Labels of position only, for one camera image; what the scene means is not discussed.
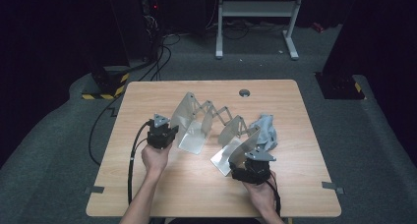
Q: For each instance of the small red floor object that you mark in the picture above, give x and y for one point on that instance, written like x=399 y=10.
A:
x=317 y=27

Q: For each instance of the round metal table grommet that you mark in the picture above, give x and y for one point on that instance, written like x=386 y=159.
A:
x=244 y=93

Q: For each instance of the white metal stand frame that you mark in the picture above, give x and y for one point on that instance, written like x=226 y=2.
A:
x=255 y=8

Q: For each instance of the grey floor tape strip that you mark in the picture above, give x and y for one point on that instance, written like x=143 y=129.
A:
x=95 y=190
x=331 y=186

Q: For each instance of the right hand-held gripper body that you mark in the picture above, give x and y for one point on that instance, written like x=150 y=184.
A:
x=254 y=171

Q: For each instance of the person's right hand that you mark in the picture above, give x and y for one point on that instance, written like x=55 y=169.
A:
x=264 y=197

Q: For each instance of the silver metal expandable bookend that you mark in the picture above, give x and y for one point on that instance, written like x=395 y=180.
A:
x=193 y=139

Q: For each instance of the dark equipment rack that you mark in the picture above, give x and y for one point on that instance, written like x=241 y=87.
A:
x=150 y=14

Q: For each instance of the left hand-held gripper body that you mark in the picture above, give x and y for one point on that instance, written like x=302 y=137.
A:
x=160 y=135

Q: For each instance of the black base with yellow stripes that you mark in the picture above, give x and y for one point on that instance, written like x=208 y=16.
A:
x=337 y=86
x=111 y=83

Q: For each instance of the person's left hand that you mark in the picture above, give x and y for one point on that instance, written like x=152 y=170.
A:
x=155 y=160

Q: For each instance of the grey microfibre cleaning cloth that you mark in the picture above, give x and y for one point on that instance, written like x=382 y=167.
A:
x=265 y=129

